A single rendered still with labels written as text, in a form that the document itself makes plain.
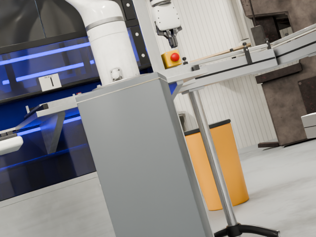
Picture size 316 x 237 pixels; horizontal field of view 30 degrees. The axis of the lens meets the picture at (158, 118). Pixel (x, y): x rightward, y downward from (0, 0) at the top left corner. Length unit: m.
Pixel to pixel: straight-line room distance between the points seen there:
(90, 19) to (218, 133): 2.65
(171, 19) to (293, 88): 5.46
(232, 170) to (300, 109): 3.45
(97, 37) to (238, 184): 2.79
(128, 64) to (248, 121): 8.01
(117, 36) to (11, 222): 1.02
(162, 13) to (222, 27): 7.50
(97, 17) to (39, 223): 1.03
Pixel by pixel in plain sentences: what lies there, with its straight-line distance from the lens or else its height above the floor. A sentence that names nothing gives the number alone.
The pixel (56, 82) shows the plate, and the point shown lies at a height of 1.01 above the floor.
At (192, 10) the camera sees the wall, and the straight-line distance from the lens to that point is 9.85.
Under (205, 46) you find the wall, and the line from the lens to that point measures 9.76.
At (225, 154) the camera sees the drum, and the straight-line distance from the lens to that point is 4.33.
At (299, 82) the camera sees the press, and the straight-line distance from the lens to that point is 7.66.
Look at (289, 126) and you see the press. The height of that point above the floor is 0.24.
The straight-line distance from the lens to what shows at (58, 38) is 2.60.
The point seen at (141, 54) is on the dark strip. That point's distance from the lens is 2.69.
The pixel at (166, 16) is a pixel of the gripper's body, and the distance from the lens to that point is 2.32.
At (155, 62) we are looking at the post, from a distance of 2.71.
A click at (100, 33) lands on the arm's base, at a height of 1.02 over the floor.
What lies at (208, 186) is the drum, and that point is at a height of 0.19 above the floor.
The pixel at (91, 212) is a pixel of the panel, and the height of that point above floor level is 0.44.
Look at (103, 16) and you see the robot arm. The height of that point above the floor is 1.07.
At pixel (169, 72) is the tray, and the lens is 2.31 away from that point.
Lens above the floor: 0.71
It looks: 1 degrees up
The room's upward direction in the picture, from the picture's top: 16 degrees counter-clockwise
